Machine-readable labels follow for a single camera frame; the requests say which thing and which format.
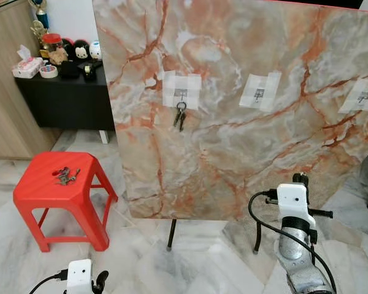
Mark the dark key bunch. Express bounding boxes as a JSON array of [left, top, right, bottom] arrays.
[[173, 100, 189, 133]]

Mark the orange marble pattern board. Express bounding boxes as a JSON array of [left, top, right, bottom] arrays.
[[91, 0, 368, 222]]

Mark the red plastic stool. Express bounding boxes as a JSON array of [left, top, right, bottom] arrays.
[[13, 151, 119, 254]]

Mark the key bunch with red tag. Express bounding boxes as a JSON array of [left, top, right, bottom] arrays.
[[53, 166, 82, 187]]

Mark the black low tv console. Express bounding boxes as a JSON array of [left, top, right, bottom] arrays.
[[13, 60, 116, 145]]

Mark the black television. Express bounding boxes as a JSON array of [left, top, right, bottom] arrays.
[[281, 0, 364, 9]]

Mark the black tape dispenser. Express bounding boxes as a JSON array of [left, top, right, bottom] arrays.
[[81, 62, 99, 82]]

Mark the black pouch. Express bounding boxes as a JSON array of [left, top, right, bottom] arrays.
[[58, 61, 81, 79]]

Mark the light wooden cabinet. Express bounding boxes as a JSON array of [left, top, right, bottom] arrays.
[[0, 0, 63, 160]]

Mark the white tape roll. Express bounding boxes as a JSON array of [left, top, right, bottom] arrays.
[[39, 65, 58, 80]]

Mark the pink white tissue box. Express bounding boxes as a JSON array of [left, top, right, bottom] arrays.
[[12, 45, 43, 80]]

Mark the white round plush toy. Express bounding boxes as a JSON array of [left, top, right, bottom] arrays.
[[89, 40, 103, 61]]

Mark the black round plush toy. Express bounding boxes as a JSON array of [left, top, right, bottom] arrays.
[[65, 39, 91, 61]]

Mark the clear jar with red lid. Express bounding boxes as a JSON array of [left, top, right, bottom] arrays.
[[41, 33, 69, 66]]

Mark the gold trophy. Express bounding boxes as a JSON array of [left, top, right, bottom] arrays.
[[29, 20, 47, 59]]

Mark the blue globe trophy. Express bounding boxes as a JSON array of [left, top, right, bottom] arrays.
[[28, 0, 50, 29]]

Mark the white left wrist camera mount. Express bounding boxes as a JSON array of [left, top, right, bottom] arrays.
[[66, 258, 94, 294]]

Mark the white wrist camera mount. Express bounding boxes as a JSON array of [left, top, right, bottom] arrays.
[[277, 182, 317, 229], [66, 258, 94, 294]]

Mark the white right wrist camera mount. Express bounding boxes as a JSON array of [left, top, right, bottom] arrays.
[[277, 182, 317, 229]]

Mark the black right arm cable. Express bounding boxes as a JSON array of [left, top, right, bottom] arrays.
[[248, 189, 337, 294]]

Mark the taped wall hook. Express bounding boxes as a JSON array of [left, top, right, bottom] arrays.
[[162, 71, 202, 111], [239, 72, 282, 113], [338, 77, 368, 115]]

